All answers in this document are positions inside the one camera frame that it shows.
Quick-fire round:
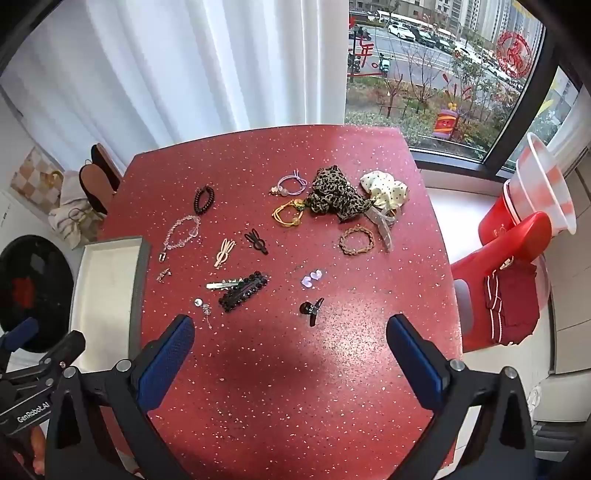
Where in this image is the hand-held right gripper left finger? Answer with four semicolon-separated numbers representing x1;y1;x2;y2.
46;314;197;480

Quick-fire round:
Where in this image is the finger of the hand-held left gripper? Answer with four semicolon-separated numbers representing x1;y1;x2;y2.
0;316;40;352
43;329;88;371

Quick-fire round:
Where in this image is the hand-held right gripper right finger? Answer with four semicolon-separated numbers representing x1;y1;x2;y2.
385;314;539;480

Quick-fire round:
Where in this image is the pearl drop earring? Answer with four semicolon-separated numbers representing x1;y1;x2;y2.
194;298;214;329

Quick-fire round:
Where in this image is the grey jewelry box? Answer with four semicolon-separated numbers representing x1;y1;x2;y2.
69;236;151;366

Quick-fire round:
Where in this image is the small black claw clip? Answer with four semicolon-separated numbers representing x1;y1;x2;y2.
299;298;325;328

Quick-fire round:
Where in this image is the clear crystal bead bracelet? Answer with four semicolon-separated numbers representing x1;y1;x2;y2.
158;215;202;264

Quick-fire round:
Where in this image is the black bow hair clip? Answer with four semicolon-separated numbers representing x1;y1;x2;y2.
245;228;269;256

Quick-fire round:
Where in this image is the yellow hair tie with charm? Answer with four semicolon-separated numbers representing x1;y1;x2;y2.
272;198;306;229

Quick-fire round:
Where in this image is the white washing machine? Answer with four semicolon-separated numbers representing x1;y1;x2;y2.
0;189;77;356

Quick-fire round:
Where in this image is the black beaded hair clip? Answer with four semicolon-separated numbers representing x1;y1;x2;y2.
218;272;271;312

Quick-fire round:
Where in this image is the dark red cloth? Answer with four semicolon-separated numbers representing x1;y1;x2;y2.
484;263;541;347

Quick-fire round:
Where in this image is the beige hair clip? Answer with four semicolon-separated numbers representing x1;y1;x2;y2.
213;237;236;269

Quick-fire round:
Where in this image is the white cloth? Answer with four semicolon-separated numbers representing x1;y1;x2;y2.
48;171;100;250

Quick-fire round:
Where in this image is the sheer grey ribbon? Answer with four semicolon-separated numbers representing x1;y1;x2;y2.
367;203;400;253

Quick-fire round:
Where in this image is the red plastic stool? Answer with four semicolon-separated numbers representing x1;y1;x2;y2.
450;211;553;354

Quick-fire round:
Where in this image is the checkered handbag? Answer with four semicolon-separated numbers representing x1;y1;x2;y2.
10;147;64;213

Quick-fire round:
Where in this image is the brown chair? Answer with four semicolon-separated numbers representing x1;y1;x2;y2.
78;164;114;216
91;143;123;192

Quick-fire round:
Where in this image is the red bucket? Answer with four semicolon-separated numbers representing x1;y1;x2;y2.
478;182;523;246

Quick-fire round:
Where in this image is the white dotted scrunchie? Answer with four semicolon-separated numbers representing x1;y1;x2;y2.
359;170;410;214

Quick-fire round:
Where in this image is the leopard print scrunchie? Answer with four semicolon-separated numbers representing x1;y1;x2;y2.
305;165;374;224

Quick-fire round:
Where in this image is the white curtain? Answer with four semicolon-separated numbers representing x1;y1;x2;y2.
0;0;350;178

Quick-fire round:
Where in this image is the window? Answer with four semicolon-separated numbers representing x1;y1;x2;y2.
344;0;591;178

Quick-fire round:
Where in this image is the red paper window sticker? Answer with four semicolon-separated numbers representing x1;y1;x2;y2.
496;30;533;78

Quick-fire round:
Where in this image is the brown braided bracelet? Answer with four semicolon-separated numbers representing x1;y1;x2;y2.
339;224;375;256

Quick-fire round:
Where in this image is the black spiral hair tie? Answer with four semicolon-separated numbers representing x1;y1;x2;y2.
193;185;215;215

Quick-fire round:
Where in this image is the purple hair tie with beads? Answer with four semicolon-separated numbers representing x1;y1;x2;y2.
270;170;309;197

